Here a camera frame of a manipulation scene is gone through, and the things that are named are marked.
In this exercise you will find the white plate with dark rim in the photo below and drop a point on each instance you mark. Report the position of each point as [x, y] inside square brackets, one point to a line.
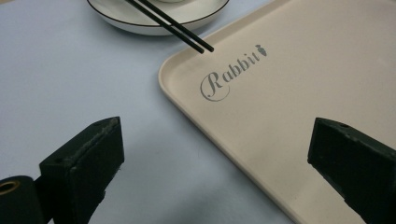
[162, 21]

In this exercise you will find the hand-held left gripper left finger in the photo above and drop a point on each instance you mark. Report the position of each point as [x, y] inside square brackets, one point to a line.
[81, 174]

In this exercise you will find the black chopstick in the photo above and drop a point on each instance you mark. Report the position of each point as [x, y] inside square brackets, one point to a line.
[183, 29]
[165, 26]

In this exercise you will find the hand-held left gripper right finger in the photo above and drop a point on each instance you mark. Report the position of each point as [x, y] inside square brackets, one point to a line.
[355, 165]

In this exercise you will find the beige plastic tray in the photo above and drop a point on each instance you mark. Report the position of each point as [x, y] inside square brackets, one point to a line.
[295, 102]

